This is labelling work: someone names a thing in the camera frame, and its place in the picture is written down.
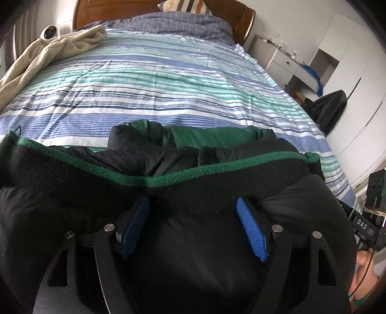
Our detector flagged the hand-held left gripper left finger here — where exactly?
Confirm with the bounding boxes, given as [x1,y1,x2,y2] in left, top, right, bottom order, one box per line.
[33,196,151,314]

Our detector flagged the small toiletry bottles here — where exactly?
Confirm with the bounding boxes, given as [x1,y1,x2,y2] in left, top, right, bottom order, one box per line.
[262,37,300,60]

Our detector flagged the black puffer jacket green lining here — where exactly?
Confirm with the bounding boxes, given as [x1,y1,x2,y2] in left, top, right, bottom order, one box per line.
[0,119,358,314]

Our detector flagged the white desk with drawers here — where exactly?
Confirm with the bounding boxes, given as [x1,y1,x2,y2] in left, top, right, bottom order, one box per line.
[246,34,324,95]

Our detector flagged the wooden headboard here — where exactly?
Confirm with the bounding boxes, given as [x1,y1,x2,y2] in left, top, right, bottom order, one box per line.
[73,0,256,52]

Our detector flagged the bed with striped sheet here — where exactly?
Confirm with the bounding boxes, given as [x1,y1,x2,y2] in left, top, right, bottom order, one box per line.
[0,29,363,213]

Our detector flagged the blue cloth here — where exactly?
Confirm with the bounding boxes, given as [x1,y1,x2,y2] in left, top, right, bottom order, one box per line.
[302,63,325,96]

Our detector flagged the striped pillow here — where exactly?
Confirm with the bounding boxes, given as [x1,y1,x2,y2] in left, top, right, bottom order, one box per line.
[157,0,213,15]

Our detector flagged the black backpack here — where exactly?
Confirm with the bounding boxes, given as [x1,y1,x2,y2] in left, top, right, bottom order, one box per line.
[304,90,348,134]

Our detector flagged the white wardrobe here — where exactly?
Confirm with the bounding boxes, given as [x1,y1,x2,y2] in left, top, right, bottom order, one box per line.
[310,12,386,188]

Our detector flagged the small white fan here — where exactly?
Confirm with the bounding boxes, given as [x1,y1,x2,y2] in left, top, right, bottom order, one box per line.
[40,26,58,41]

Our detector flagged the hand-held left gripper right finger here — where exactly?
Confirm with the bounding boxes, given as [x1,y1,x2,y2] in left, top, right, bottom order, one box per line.
[236,197,352,314]

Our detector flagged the person's right hand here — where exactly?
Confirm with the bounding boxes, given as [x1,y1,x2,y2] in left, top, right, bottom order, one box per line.
[355,250,380,292]

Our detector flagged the beige fleece blanket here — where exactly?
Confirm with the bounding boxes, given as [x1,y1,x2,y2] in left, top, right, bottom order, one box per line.
[0,25,108,111]

